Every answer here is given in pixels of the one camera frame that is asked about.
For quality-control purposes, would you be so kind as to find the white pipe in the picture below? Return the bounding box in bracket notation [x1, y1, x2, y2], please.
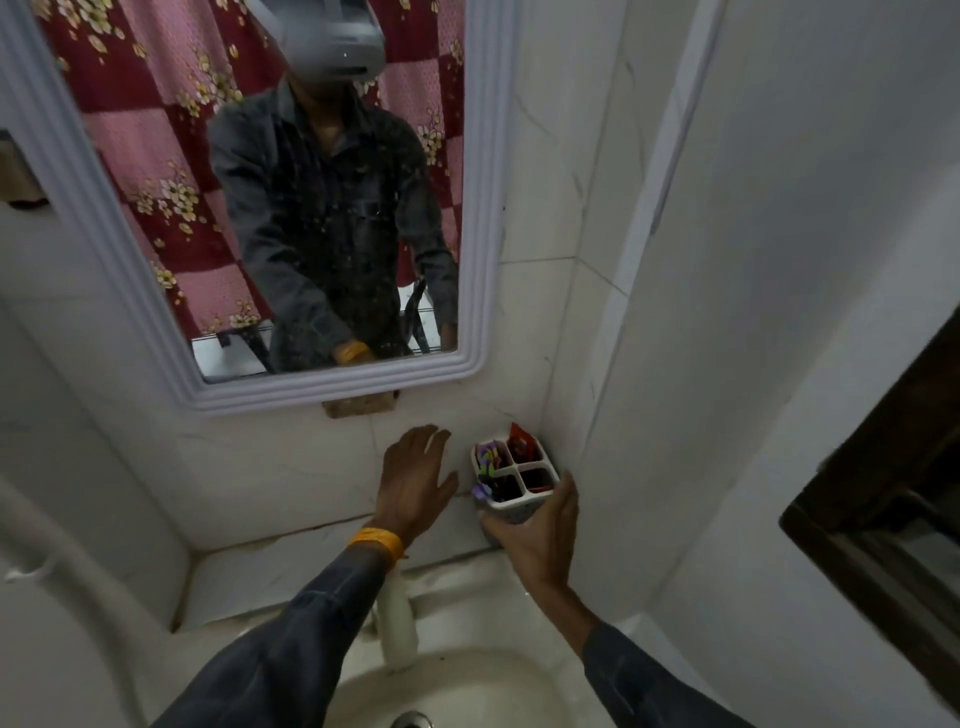
[0, 471, 155, 728]

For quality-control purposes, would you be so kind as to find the white wash basin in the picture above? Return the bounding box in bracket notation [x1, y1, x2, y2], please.
[171, 546, 680, 728]

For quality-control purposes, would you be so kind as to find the person's left forearm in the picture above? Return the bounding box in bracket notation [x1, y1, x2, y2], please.
[152, 541, 407, 728]

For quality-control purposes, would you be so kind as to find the yellow wristband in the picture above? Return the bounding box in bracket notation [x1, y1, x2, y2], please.
[350, 527, 408, 564]

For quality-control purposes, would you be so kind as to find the purple toothbrush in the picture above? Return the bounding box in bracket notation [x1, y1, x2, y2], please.
[471, 442, 502, 502]

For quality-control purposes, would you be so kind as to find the white tap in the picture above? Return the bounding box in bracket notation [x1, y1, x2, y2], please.
[372, 561, 422, 673]

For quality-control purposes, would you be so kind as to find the person's left hand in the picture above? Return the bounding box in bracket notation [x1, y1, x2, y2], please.
[372, 425, 460, 549]

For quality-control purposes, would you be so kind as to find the dark wooden frame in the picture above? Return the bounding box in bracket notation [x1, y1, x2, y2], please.
[777, 306, 960, 715]

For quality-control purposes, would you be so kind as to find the white framed wall mirror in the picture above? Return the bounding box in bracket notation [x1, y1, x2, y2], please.
[0, 0, 520, 418]

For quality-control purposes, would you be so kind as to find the brown block under mirror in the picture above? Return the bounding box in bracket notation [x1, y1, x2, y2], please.
[322, 389, 401, 420]

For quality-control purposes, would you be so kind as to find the person's right hand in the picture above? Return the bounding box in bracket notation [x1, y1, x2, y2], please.
[480, 471, 581, 598]

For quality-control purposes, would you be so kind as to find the white four-slot toothbrush holder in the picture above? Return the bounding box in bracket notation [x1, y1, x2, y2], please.
[470, 437, 558, 527]

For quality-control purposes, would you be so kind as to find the person's right forearm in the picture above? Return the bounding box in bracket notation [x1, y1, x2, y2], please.
[534, 582, 735, 728]

